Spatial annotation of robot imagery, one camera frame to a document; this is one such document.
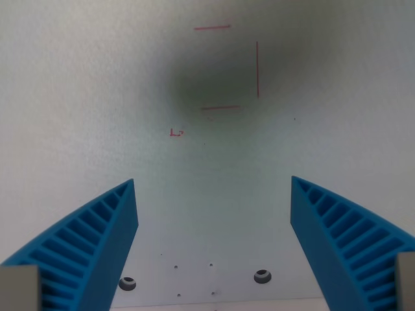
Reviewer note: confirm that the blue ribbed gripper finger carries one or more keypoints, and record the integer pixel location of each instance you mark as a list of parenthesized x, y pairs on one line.
[(327, 239), (97, 233)]

